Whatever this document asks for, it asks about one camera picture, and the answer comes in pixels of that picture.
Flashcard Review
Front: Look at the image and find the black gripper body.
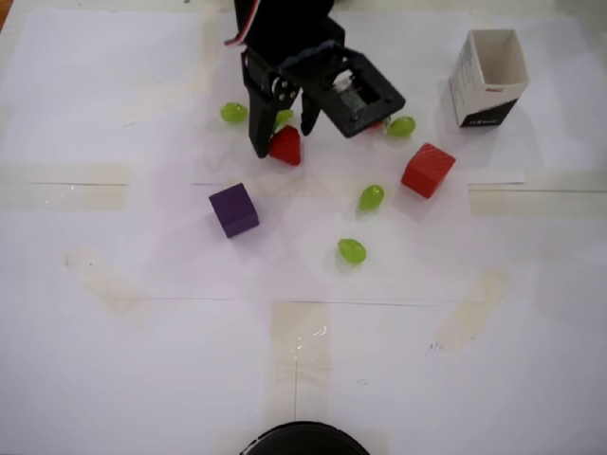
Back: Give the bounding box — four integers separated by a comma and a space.
240, 16, 346, 103

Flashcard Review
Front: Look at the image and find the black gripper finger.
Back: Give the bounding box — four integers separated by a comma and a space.
298, 92, 323, 137
246, 80, 300, 159

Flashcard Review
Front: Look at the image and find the red strawberry with long stem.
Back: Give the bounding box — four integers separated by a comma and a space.
267, 125, 304, 166

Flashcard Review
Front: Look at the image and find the white and black paper box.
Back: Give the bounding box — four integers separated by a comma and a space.
449, 28, 530, 129

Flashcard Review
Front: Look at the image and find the purple cube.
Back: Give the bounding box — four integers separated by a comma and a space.
208, 182, 261, 239

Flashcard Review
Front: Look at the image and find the red cube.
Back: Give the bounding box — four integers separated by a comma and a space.
400, 142, 457, 199

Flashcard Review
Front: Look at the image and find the beige masking tape strip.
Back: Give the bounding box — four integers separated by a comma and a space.
0, 163, 133, 213
64, 244, 154, 332
433, 269, 513, 355
269, 300, 333, 423
468, 169, 607, 219

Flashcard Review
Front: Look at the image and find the black round base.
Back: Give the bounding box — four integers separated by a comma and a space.
239, 420, 371, 455

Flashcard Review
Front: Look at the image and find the red white servo cable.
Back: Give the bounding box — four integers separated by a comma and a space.
223, 0, 261, 48

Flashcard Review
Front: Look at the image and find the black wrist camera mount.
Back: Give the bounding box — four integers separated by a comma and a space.
278, 41, 408, 139

